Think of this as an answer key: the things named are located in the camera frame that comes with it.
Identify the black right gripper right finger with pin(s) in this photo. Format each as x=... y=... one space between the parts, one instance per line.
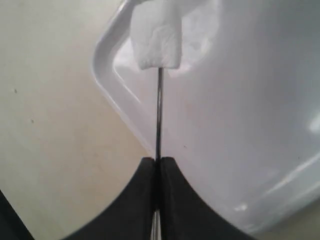
x=184 y=215

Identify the white marshmallow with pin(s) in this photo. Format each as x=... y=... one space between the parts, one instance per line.
x=156 y=34

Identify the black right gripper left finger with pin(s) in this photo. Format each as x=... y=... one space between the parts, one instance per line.
x=130 y=215

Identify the white plastic tray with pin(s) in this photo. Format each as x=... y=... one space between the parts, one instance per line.
x=241 y=116

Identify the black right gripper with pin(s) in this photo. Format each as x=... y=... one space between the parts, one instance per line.
x=11 y=226

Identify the thin metal skewer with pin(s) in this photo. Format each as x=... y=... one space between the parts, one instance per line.
x=158 y=152

